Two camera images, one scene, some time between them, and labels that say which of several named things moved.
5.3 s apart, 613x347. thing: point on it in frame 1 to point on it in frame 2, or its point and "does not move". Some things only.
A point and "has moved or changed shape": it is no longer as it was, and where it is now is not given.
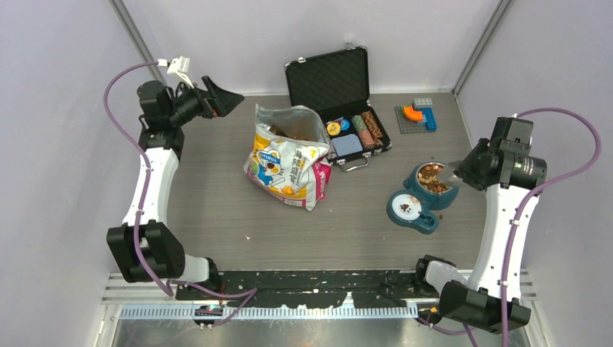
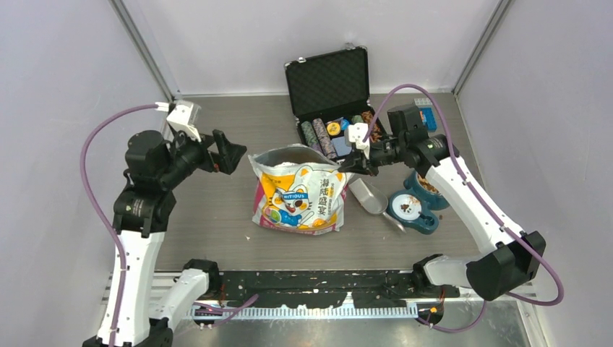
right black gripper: [465, 170] to [361, 165]
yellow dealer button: [333, 128] does not move
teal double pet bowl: [424, 193] does not move
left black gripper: [218, 103] to [229, 153]
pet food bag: [290, 155] to [298, 191]
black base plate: [310, 289] does not move
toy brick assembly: [419, 116] does not move
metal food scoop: [449, 171] has moved or changed shape
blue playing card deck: [346, 144] does not move
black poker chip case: [336, 83] does not move
